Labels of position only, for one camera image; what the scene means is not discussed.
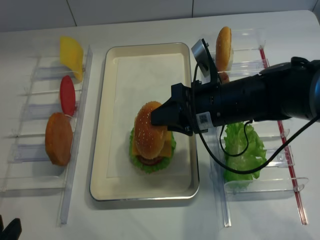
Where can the brown meat patty in rack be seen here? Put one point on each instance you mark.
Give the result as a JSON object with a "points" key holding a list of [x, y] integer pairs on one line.
{"points": [[224, 78]]}

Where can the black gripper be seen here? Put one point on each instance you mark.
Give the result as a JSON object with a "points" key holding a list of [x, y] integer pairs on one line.
{"points": [[191, 109]]}

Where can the orange cheese slice on burger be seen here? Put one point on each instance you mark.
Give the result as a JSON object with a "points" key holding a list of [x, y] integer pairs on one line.
{"points": [[151, 141]]}

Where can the black object bottom left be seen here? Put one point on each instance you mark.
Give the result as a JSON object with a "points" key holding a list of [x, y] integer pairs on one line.
{"points": [[12, 231]]}

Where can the white paper tray liner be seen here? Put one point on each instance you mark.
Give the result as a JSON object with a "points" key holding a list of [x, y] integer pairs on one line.
{"points": [[140, 79]]}

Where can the clear acrylic rack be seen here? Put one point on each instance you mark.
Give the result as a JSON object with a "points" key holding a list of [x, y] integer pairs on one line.
{"points": [[278, 180], [28, 168]]}

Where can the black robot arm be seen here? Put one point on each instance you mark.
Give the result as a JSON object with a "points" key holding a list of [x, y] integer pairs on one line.
{"points": [[279, 92]]}

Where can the green lettuce under burger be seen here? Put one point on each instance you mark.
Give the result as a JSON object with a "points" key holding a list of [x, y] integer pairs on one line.
{"points": [[150, 167]]}

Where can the clear acrylic right rack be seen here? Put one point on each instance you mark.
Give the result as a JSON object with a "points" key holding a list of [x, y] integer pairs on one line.
{"points": [[278, 180]]}

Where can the clear acrylic left rack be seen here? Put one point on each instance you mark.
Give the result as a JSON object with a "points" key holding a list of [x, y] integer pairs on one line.
{"points": [[28, 168]]}

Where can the brown bun half left rack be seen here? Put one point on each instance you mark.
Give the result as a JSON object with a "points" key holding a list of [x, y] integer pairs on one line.
{"points": [[58, 139]]}

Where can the upright sesame bun half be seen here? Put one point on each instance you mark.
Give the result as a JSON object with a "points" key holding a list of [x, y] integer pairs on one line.
{"points": [[223, 49]]}

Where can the yellow cheese slice in rack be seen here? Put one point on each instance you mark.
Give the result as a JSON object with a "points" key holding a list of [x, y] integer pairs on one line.
{"points": [[71, 55]]}

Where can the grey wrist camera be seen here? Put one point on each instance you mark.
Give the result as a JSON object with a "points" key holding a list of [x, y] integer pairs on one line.
{"points": [[204, 60]]}

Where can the red tomato slice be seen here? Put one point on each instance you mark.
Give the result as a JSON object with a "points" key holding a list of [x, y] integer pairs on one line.
{"points": [[67, 96]]}

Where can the brown meat patty in burger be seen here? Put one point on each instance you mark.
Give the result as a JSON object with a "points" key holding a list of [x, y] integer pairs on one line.
{"points": [[149, 162]]}

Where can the green lettuce leaf in rack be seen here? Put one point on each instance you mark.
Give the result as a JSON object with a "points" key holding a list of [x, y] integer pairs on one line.
{"points": [[241, 138]]}

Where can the sesame bun top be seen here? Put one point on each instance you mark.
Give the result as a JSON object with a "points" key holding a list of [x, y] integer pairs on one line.
{"points": [[146, 111]]}

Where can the cream metal baking tray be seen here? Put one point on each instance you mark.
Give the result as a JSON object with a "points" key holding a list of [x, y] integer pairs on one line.
{"points": [[180, 180]]}

